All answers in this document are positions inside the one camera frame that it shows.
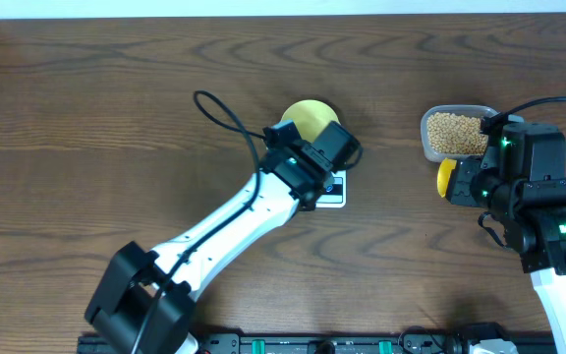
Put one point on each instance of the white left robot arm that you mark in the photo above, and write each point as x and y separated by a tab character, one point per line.
145	300

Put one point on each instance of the pale yellow bowl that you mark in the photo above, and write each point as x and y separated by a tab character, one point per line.
310	117

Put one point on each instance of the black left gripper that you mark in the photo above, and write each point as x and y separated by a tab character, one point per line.
321	181

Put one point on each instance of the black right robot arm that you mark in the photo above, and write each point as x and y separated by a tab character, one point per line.
520	182

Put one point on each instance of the black mounting rail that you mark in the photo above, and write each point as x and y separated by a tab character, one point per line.
469	338

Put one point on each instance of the yellow measuring scoop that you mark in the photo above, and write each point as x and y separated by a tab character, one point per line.
443	177

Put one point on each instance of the clear container of soybeans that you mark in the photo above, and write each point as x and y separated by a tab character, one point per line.
453	131

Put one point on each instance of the white digital kitchen scale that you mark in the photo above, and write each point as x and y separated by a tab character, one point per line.
335	195

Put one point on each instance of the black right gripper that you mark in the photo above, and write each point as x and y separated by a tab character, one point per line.
458	190

